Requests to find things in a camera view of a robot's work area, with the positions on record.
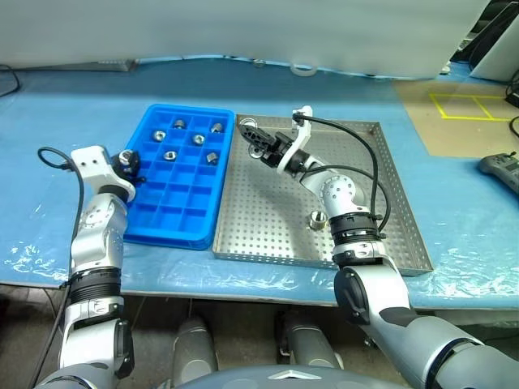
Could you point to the clear tape roll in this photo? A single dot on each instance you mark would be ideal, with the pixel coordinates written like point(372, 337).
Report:
point(303, 74)

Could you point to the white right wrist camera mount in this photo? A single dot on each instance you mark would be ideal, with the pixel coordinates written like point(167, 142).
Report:
point(300, 138)

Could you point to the blue table mat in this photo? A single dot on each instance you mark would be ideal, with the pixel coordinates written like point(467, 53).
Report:
point(61, 121)

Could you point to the black equipment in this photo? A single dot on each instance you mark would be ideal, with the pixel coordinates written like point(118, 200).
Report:
point(476, 36)

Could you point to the brown cardboard sheet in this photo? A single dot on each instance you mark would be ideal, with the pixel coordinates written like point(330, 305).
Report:
point(421, 129)

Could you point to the perforated steel tray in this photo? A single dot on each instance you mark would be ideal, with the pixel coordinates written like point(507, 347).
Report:
point(263, 210)

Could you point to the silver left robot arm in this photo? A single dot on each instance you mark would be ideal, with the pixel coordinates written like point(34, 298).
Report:
point(97, 239)

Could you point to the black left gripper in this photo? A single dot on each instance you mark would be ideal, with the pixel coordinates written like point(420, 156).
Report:
point(129, 172)

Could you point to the dark grey rounded shape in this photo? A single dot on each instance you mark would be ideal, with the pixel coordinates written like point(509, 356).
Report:
point(194, 348)
point(308, 344)

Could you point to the grey power strip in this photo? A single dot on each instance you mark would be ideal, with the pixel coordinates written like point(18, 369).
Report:
point(115, 65)

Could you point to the dark grey remote controller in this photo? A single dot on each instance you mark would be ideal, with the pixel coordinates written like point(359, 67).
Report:
point(500, 166)

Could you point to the blue compartment tray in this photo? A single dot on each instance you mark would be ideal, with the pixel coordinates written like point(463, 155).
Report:
point(178, 210)

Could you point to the small metal part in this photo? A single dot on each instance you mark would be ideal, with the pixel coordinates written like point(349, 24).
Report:
point(259, 62)

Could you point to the grey robot torso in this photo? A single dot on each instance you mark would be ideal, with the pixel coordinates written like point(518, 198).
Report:
point(284, 379)

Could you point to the metal roller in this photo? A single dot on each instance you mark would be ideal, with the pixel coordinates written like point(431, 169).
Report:
point(254, 153)
point(217, 127)
point(126, 156)
point(248, 120)
point(317, 220)
point(170, 155)
point(211, 157)
point(198, 139)
point(159, 135)
point(179, 122)

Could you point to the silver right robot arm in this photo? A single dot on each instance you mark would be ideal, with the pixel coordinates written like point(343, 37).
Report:
point(340, 194)

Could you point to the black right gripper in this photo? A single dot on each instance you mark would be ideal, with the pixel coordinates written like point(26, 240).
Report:
point(277, 150)

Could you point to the white panel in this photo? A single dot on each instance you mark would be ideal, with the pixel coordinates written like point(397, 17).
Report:
point(498, 52)

